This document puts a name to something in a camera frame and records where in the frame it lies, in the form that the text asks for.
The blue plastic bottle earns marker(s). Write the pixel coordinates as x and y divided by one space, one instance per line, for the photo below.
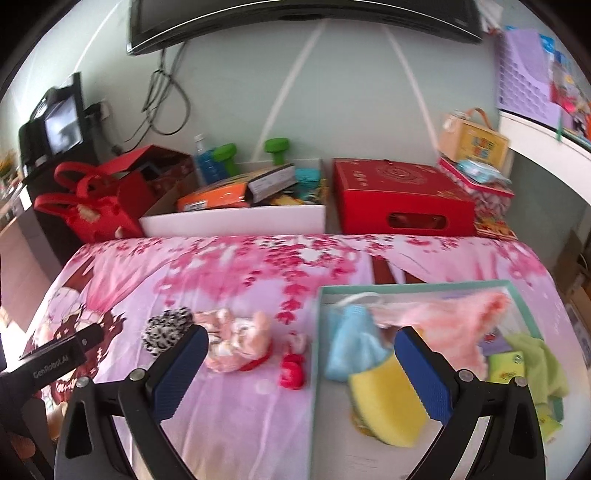
204 166

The white cardboard box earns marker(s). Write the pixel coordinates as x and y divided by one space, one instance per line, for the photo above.
231 221

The green dumbbell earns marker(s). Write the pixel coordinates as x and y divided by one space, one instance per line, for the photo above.
276 150
226 159

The yellow-green cloth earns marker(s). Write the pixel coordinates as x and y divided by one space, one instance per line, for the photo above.
383 401

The white shelf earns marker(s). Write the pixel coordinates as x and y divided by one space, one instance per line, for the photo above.
540 147

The flat red patterned box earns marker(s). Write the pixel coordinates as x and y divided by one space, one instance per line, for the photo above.
496 229

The pink printed bed sheet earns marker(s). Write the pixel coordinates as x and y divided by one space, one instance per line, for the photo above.
231 267

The brown cardboard boxes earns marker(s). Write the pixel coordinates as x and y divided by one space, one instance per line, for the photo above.
577 277

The open red gift box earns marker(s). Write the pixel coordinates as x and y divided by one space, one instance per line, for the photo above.
166 177

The pink striped fluffy towel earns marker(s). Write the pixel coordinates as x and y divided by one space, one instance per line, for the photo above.
438 318

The red gift box with cutout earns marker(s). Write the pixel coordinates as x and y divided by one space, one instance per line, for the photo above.
392 189

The purple printed card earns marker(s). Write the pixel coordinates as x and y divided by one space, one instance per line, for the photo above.
489 342

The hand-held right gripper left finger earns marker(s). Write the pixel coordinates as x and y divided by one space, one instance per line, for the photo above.
180 369

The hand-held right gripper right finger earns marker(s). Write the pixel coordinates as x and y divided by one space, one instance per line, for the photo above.
422 374

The white tray with teal rim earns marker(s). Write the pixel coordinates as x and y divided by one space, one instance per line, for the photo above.
332 415

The colourful toy packets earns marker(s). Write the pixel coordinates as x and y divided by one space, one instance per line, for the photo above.
572 92

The red felt bag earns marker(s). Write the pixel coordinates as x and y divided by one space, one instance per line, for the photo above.
101 212

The orange carton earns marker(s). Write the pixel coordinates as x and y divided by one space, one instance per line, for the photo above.
217 196

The small black monitor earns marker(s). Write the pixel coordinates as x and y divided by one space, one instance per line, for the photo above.
62 127

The small green packet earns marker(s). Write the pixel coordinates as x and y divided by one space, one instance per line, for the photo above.
550 424

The black television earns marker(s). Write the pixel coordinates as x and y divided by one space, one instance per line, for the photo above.
300 18

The red plush toy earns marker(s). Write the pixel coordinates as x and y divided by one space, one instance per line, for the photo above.
291 374

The green cloth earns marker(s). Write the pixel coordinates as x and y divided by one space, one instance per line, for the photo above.
540 364

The pink plush doll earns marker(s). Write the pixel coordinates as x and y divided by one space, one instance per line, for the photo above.
235 341

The black and white cloth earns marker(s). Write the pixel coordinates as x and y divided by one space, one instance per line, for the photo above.
166 330

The light blue cloth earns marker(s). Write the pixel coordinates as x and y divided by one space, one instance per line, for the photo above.
353 346

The white power outlet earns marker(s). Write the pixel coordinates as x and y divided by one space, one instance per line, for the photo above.
98 111

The blue tissue packet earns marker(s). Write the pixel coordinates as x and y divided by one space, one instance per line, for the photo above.
480 171

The purple perforated basket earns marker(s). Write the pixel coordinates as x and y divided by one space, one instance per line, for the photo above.
526 78

